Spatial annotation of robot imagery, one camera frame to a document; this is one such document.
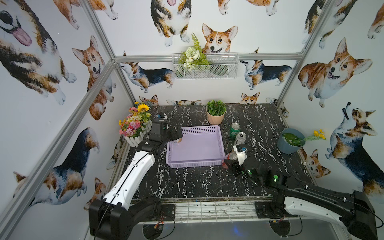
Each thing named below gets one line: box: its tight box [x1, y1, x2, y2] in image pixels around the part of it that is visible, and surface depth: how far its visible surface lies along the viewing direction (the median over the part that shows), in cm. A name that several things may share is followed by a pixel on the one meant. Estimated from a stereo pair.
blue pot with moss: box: [277, 128, 315, 155], surface depth 94 cm
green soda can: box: [229, 122, 241, 141], surface depth 97 cm
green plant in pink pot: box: [206, 100, 227, 125], surface depth 103 cm
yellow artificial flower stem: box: [293, 129, 326, 144], surface depth 83 cm
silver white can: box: [234, 131, 247, 146], surface depth 89 cm
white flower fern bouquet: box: [176, 32, 210, 78], surface depth 82 cm
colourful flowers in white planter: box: [118, 101, 152, 148], surface depth 93 cm
